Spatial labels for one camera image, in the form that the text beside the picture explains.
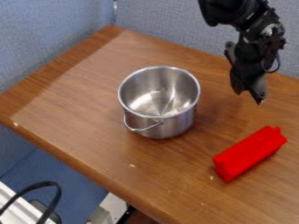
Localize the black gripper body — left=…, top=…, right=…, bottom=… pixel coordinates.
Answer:
left=225, top=41, right=267, bottom=105

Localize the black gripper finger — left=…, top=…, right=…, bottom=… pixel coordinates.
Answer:
left=238, top=78, right=254, bottom=94
left=230, top=70, right=246, bottom=95

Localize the metal pot with handle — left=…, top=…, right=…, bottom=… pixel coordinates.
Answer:
left=118, top=66, right=202, bottom=139

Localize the red block object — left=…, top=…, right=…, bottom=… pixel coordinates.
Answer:
left=213, top=126, right=287, bottom=182

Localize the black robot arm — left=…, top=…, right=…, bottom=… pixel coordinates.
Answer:
left=198, top=0, right=286, bottom=105

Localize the black cable loop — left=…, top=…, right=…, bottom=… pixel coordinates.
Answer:
left=0, top=180, right=63, bottom=224

